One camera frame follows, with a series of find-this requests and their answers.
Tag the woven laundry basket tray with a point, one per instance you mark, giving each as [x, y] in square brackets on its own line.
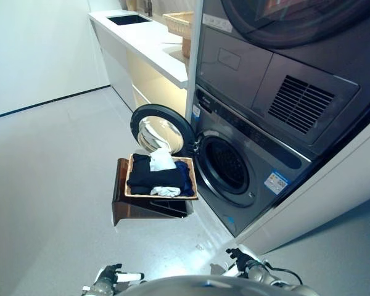
[130, 191]

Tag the grey front-load washing machine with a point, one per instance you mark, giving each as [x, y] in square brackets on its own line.
[259, 172]

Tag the wicker basket on counter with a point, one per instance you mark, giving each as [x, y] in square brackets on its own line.
[180, 23]

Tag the grey robot torso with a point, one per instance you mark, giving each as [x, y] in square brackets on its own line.
[203, 286]

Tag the grey stacked dryer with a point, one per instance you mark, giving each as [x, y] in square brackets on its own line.
[280, 61]

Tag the white crumpled garment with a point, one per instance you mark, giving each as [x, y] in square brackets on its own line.
[161, 161]

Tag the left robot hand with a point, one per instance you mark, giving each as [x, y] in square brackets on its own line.
[123, 275]

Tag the brown wooden stand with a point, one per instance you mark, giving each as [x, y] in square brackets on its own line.
[123, 197]

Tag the white small cloth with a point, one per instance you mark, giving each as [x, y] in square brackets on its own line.
[166, 191]

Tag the dark faucet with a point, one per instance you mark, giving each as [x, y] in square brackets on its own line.
[147, 7]

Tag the black folded garment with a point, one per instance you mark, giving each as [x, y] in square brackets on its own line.
[154, 177]

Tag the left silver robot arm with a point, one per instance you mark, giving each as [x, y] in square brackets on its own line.
[100, 285]

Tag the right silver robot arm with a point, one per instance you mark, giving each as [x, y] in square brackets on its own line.
[271, 276]

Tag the white counter with cabinets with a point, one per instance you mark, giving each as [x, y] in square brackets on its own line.
[142, 40]

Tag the dark blue garment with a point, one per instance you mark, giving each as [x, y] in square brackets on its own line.
[185, 175]

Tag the round washing machine door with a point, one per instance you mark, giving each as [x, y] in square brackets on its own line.
[160, 129]

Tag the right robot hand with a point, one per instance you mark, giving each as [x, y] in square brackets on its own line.
[234, 262]

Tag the black inset sink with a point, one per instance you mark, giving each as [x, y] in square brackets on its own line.
[130, 19]

